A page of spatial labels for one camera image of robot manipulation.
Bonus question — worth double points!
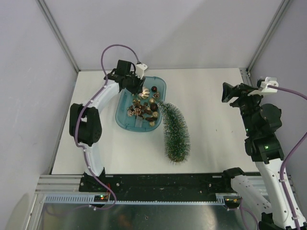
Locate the teal plastic tray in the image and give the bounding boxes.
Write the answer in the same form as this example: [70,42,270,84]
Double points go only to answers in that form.
[115,77,166,132]

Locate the clear battery box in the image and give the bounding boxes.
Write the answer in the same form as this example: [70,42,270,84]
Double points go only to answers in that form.
[135,116,143,128]

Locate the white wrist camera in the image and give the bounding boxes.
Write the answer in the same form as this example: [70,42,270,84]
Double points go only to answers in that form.
[135,63,148,79]
[248,77,279,96]

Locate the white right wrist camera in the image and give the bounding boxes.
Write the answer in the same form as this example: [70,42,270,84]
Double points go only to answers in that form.
[248,77,279,96]

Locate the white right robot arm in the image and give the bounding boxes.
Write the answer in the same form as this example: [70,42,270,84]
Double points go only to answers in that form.
[221,78,307,230]

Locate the grey slotted cable duct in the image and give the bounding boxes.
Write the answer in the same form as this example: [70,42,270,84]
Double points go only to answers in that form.
[44,193,240,206]

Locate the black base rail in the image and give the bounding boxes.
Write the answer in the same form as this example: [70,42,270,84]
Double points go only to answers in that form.
[79,167,245,201]

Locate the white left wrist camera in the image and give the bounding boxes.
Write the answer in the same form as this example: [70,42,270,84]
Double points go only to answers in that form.
[135,63,148,79]

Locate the gold glitter bauble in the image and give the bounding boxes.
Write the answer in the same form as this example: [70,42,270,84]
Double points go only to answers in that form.
[152,111,159,119]

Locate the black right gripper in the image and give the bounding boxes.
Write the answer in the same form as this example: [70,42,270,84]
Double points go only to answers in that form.
[221,82,266,135]

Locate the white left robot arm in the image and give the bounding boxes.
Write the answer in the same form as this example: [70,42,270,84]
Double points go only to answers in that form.
[69,60,148,192]

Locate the snowy pine cone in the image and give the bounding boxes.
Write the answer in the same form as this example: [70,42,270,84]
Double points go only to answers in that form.
[127,105,142,117]

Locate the dark brown bauble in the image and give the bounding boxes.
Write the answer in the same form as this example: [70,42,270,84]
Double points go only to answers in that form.
[150,103,158,112]

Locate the small green christmas tree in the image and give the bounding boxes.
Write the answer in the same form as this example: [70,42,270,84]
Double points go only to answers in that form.
[158,101,191,163]

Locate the silver ribbed bauble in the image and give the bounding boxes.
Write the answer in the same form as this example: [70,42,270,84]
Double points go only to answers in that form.
[138,87,150,100]

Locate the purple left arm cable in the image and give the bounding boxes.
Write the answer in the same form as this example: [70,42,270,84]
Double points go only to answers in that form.
[74,44,142,209]

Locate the brown ribbon bow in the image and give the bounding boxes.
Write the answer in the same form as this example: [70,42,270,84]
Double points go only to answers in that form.
[140,103,152,115]

